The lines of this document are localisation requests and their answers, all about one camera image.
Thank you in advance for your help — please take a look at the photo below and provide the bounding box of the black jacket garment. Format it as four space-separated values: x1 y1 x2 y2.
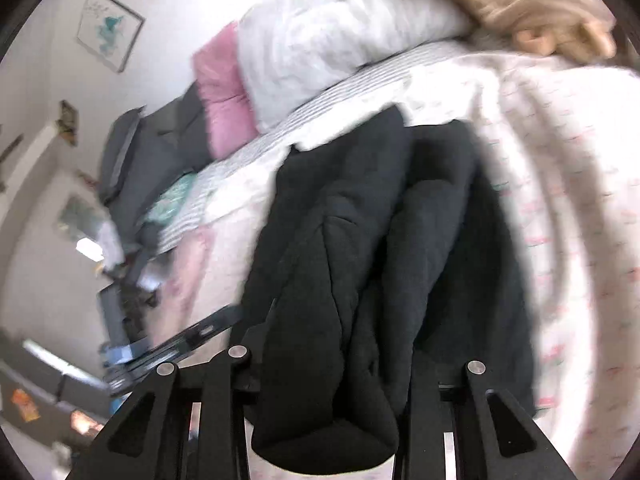
231 106 535 474

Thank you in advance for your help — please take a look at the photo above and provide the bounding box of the pink pillow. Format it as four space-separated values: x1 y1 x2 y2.
192 22 258 159

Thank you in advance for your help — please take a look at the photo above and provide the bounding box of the beige plush doll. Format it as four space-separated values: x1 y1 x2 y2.
454 0 617 64

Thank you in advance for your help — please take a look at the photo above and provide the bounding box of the framed teal wall picture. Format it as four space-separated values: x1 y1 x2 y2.
76 0 145 74

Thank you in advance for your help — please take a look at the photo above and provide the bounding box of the cherry print bed sheet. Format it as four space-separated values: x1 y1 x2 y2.
149 44 639 479

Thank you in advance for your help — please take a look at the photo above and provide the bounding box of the dark grey headboard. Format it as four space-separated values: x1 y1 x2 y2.
96 84 214 245

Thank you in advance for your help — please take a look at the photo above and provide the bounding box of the white fluffy pillow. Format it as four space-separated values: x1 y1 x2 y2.
238 0 472 133

